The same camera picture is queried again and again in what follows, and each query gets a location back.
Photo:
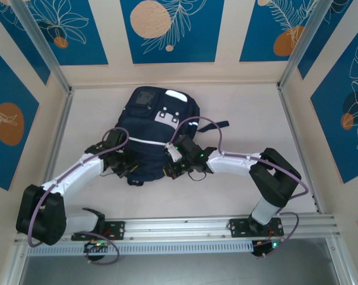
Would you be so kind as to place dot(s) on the navy blue backpack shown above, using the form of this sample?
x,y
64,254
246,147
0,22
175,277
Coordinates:
x,y
155,130

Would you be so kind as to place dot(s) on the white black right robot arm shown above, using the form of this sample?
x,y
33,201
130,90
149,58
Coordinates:
x,y
235,163

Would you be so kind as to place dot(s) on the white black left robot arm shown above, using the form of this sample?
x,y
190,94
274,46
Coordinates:
x,y
74,175

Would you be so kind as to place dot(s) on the aluminium mounting rail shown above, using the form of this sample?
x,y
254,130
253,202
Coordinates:
x,y
178,228

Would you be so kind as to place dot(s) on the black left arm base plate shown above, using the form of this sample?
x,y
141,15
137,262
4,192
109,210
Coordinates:
x,y
116,230

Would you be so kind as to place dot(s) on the aluminium table side rail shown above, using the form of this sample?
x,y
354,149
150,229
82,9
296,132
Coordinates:
x,y
57,142
297,142

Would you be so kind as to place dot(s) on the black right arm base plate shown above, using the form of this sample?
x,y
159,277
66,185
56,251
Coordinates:
x,y
238,227

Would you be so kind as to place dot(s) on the aluminium frame post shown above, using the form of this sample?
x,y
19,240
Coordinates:
x,y
300,44
45,50
340,264
14,264

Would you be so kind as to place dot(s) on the aluminium lower frame post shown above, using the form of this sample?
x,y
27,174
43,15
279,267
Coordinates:
x,y
14,264
340,264

